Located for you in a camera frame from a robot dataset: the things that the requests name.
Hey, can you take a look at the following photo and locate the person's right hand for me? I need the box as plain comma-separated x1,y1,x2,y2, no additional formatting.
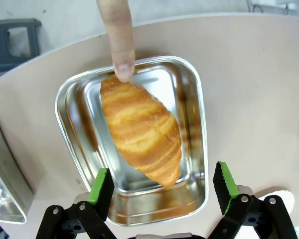
96,0,137,83

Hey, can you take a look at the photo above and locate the white scalloped plate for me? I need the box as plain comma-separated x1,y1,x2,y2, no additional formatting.
254,188,295,222

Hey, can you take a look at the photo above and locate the golden croissant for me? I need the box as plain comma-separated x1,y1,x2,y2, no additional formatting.
100,76,182,189

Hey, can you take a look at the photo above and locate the grey plastic stool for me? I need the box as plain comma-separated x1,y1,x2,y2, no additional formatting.
0,18,42,75

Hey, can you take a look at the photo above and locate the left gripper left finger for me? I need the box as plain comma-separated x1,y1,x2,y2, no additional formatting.
34,168,117,239

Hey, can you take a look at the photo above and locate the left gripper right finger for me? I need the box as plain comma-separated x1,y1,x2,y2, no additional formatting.
206,161,297,239

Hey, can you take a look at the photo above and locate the steel rectangular container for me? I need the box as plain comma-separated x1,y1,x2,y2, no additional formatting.
54,56,209,227
0,111,35,225

